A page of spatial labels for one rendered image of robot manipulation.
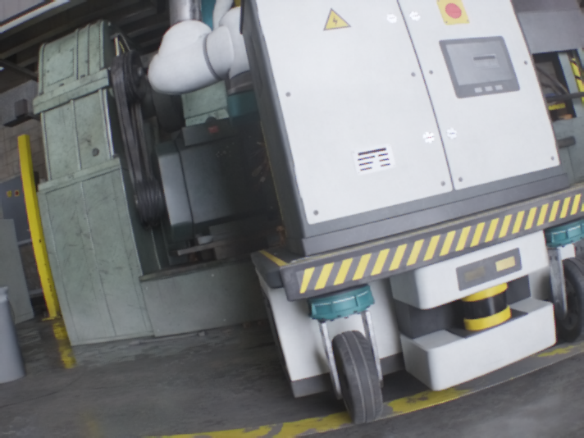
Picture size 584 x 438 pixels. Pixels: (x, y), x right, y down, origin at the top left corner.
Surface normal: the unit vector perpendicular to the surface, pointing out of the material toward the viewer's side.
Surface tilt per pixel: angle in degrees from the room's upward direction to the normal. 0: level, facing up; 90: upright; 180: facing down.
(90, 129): 90
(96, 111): 90
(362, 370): 67
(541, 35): 90
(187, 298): 90
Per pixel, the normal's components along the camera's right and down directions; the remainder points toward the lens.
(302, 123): 0.10, -0.03
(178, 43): -0.33, -0.16
